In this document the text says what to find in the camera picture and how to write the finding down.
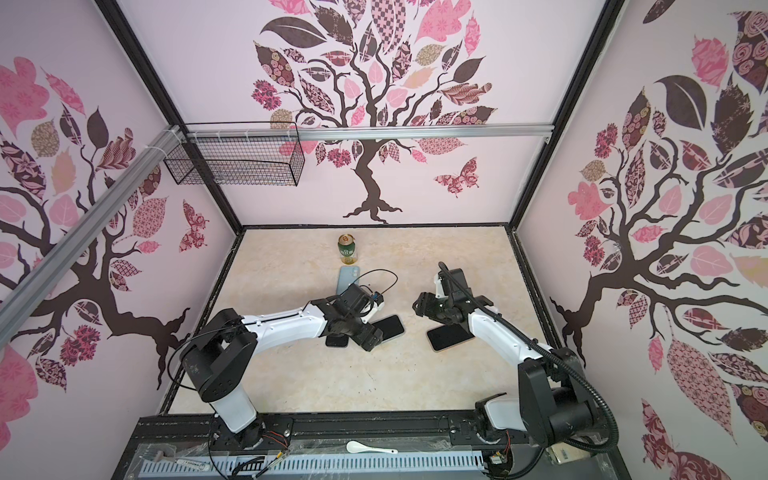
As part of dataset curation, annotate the green gold drink can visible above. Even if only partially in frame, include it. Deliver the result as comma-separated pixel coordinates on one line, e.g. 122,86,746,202
337,234,357,265

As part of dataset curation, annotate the white plastic spoon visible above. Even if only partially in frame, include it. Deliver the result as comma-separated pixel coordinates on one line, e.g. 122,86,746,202
346,441,399,455

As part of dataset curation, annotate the silver aluminium bar back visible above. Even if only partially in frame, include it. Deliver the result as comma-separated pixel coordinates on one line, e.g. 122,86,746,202
187,123,554,141

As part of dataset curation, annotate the light blue phone case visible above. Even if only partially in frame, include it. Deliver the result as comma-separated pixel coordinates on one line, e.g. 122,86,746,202
336,265,361,295

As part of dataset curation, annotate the left black thin cable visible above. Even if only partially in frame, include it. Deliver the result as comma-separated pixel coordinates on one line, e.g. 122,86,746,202
353,268,401,301

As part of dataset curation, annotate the silver aluminium bar left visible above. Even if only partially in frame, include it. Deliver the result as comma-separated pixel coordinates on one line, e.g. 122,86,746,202
1,125,183,345

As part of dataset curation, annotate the black phone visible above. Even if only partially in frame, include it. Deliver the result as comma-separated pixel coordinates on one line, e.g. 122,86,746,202
325,334,349,348
427,324,474,352
374,315,405,343

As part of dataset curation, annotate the right black corrugated cable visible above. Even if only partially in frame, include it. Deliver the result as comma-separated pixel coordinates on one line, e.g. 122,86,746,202
437,261,620,454

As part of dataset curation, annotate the beige power adapter box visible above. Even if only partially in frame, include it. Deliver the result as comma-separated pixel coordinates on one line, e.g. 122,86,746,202
545,443,580,465

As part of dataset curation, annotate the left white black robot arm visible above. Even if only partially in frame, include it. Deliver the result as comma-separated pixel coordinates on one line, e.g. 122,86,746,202
179,284,384,435

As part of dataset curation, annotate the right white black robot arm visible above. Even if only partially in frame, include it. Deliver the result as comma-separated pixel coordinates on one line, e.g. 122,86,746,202
412,263,618,452

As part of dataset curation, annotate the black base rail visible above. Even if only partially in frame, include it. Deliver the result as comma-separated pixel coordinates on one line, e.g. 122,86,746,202
128,410,530,452

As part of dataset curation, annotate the white slotted cable duct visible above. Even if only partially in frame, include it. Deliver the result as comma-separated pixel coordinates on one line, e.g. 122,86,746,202
127,451,484,479

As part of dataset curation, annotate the silver aluminium bar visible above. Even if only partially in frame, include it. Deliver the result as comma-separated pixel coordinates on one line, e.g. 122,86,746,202
187,123,554,141
1,125,183,345

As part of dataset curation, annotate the black wire basket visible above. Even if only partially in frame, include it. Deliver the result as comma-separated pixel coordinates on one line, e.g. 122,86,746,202
164,120,305,187

